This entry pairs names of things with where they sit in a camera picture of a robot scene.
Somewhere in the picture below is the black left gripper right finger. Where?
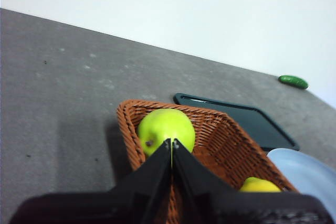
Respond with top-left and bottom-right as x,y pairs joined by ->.
172,137 -> 335,224

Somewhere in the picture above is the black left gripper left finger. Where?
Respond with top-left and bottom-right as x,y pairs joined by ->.
9,138 -> 173,224

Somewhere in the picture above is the yellow lemon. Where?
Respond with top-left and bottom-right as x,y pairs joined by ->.
238,176 -> 282,193

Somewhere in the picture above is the light blue round plate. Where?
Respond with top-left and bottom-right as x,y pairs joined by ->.
267,147 -> 336,210

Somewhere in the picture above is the brown woven wicker basket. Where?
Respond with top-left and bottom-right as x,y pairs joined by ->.
116,99 -> 299,224

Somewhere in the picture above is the green pear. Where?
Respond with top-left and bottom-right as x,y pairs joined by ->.
137,108 -> 196,158

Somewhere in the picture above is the black rectangular tray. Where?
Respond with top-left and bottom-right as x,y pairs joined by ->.
173,92 -> 300,152

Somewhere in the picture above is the green cucumber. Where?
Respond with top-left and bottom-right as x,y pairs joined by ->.
278,74 -> 309,90

